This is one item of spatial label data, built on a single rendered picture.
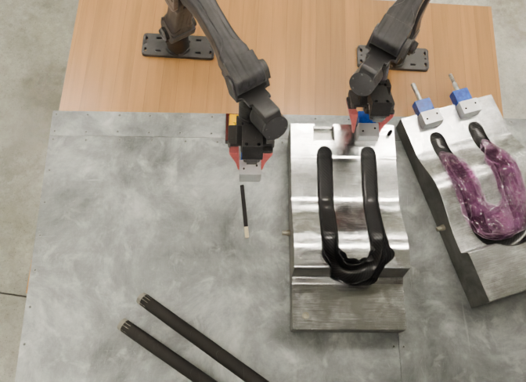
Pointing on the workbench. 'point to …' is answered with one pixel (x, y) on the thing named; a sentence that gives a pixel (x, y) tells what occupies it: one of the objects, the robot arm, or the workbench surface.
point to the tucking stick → (244, 211)
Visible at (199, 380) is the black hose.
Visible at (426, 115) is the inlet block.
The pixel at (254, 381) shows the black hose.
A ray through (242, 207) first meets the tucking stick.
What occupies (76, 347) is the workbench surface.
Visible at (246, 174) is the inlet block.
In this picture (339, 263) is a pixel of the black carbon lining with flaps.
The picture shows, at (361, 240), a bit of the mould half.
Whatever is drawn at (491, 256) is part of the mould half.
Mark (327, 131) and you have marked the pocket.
